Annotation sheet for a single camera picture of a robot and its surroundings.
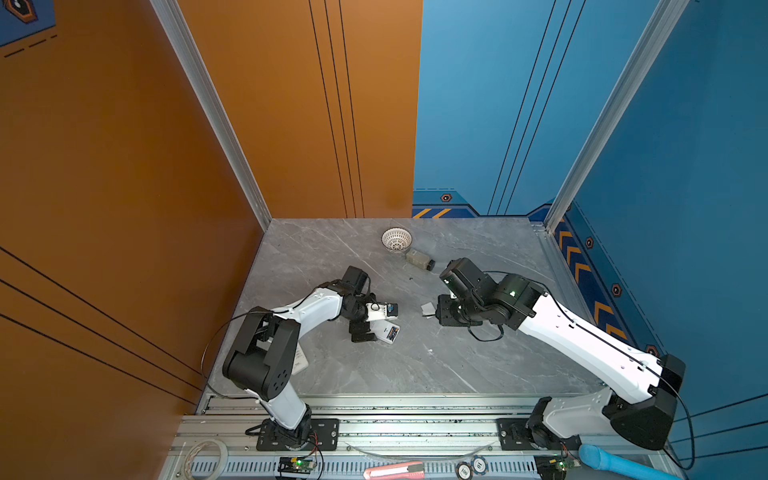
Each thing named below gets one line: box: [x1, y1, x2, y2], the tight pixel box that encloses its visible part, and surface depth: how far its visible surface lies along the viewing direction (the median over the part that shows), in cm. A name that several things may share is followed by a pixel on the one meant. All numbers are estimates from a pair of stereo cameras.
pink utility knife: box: [363, 461, 425, 480], surface depth 70 cm
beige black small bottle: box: [406, 249, 436, 271], surface depth 107 cm
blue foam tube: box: [578, 444, 685, 480], surface depth 69 cm
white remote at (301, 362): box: [291, 342, 309, 375], surface depth 86 cm
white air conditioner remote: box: [369, 319, 401, 345], surface depth 91 cm
